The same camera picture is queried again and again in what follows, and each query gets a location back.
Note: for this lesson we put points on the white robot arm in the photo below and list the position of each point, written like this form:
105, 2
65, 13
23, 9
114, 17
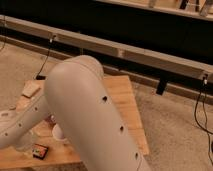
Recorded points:
75, 95

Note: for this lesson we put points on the white sponge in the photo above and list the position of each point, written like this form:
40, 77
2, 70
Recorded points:
30, 89

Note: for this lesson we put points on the white paper cup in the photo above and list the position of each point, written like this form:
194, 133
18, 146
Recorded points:
58, 134

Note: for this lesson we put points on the wooden table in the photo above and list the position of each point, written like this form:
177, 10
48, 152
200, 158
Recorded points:
121, 92

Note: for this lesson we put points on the long wooden baseboard rail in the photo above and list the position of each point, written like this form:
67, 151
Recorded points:
143, 56

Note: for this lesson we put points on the black rail bracket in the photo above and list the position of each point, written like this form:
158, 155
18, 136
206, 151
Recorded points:
161, 86

